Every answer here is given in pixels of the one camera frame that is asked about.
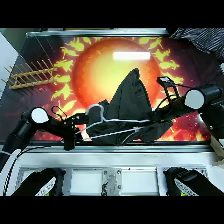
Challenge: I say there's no white clothes hanger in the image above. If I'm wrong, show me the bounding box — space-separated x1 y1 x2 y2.
75 103 153 141

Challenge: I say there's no black long-sleeved shirt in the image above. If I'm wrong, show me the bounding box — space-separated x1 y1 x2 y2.
81 67 174 145

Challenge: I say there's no yellow wooden peg rack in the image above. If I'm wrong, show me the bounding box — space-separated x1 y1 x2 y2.
2 58 59 91

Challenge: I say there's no striped garment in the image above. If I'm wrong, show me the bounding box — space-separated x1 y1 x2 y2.
169 28 224 61

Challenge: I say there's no silver frame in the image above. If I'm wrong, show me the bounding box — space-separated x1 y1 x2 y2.
0 28 224 197

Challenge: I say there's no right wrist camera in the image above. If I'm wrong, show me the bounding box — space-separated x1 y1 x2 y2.
156 76 180 102

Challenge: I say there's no black cable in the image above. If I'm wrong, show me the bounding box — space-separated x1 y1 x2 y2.
2 143 65 195

